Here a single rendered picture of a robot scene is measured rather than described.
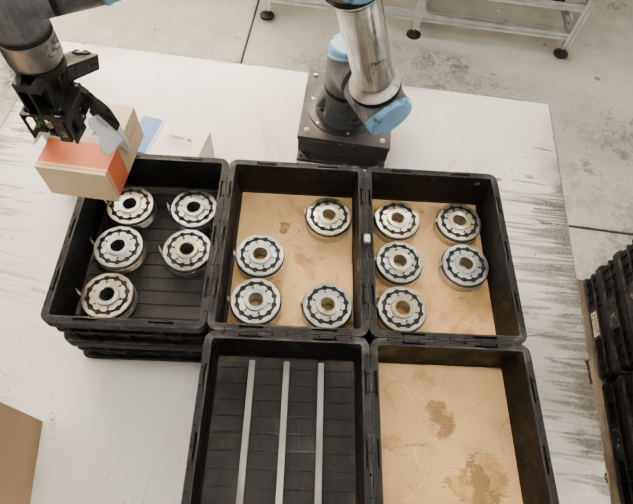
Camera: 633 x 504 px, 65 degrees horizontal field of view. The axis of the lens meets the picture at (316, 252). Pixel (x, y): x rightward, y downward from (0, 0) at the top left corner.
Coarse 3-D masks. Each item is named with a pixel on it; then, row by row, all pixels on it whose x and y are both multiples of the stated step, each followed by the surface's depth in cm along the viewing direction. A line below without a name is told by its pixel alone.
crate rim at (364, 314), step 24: (288, 168) 110; (312, 168) 110; (336, 168) 111; (360, 168) 111; (360, 192) 109; (360, 216) 104; (360, 240) 101; (216, 264) 97; (360, 264) 99; (216, 288) 96; (360, 288) 96; (216, 312) 92; (360, 312) 94; (360, 336) 91
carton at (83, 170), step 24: (120, 120) 88; (48, 144) 85; (72, 144) 85; (96, 144) 85; (48, 168) 82; (72, 168) 83; (96, 168) 83; (120, 168) 88; (72, 192) 88; (96, 192) 87; (120, 192) 89
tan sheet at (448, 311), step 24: (432, 216) 118; (432, 240) 114; (480, 240) 115; (432, 264) 111; (384, 288) 107; (432, 288) 108; (480, 288) 109; (432, 312) 105; (456, 312) 106; (480, 312) 106
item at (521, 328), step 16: (368, 176) 110; (432, 176) 111; (448, 176) 111; (464, 176) 111; (480, 176) 111; (368, 192) 107; (496, 192) 110; (368, 208) 105; (496, 208) 107; (368, 224) 103; (368, 256) 100; (368, 272) 98; (512, 272) 100; (368, 288) 96; (512, 288) 98; (368, 304) 95; (384, 336) 92; (400, 336) 92; (416, 336) 92; (432, 336) 92; (448, 336) 92; (464, 336) 92; (480, 336) 93; (496, 336) 93; (512, 336) 93
